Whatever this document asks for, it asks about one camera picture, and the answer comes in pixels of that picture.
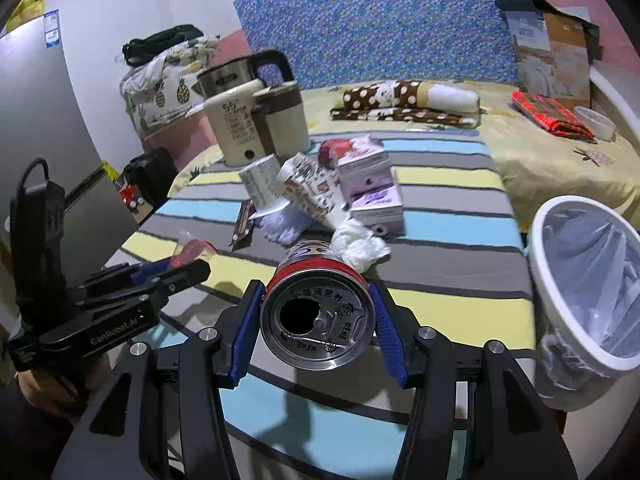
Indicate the brown polka dot blanket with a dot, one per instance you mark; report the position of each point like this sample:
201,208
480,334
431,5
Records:
390,100

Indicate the cardboard box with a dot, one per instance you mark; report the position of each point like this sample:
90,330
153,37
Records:
555,55

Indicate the blue patterned mattress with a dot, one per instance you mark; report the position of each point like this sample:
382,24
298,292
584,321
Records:
380,25

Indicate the pink cabinet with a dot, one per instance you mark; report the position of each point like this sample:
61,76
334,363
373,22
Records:
175,142

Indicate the grey refrigerator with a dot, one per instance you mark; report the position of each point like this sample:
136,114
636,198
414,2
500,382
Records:
40,120

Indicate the white trash bin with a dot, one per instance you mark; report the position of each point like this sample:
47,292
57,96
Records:
535,260

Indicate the red plaid cloth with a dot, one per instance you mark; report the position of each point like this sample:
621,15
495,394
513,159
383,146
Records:
547,112

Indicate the purple milk carton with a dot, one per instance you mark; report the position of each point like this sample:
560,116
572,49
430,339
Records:
377,207
365,162

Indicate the black bag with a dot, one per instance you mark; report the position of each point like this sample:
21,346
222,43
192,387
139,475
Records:
160,42

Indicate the clear plastic bin liner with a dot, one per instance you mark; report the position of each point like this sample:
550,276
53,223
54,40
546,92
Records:
590,270

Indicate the clear plastic wrapper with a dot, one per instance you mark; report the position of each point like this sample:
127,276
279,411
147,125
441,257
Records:
195,250

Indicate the crumpled white tissue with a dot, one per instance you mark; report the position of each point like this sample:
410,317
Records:
282,222

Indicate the white bowl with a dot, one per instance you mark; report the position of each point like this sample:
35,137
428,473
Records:
595,122

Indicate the pineapple print quilt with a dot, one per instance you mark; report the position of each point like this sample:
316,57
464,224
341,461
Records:
165,90

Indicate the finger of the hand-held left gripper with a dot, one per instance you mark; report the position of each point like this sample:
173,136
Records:
110,272
185,275

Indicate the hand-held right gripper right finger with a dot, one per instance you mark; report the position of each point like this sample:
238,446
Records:
386,327

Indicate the small red toy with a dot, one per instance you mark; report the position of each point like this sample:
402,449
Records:
131,199

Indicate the white printed paper cup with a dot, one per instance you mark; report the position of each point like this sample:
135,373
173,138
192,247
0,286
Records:
260,182

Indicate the person's left hand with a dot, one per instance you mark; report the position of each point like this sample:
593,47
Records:
55,385

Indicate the yellow bed sheet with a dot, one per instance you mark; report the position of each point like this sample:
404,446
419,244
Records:
550,170

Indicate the cream cup with brown lid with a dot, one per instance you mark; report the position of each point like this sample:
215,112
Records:
282,120

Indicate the brown sachet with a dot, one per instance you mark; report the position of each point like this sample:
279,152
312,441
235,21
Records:
243,225

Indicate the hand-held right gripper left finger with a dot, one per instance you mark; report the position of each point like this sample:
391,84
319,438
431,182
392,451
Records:
247,330

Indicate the white printed carton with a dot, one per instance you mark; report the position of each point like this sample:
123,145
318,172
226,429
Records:
312,192

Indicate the white board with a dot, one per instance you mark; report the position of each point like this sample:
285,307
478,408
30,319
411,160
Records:
617,97

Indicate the crumpled white plastic bag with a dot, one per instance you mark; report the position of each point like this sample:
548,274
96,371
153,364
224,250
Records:
360,247

